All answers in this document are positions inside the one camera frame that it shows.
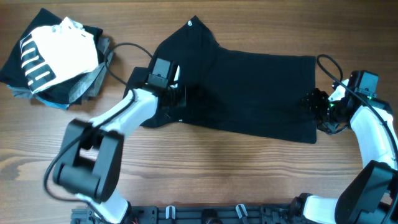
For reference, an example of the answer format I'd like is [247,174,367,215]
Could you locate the black t-shirt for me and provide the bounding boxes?
[123,15,317,144]

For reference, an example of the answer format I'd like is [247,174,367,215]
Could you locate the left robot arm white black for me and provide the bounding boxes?
[44,60,186,223]

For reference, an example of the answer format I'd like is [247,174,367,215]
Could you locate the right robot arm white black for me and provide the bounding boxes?
[289,78,397,223]

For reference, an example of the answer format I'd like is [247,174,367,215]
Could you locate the grey folded shirt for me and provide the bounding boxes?
[11,36,115,105]

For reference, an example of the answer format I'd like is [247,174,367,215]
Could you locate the blue folded shirt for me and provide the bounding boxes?
[7,85,70,110]

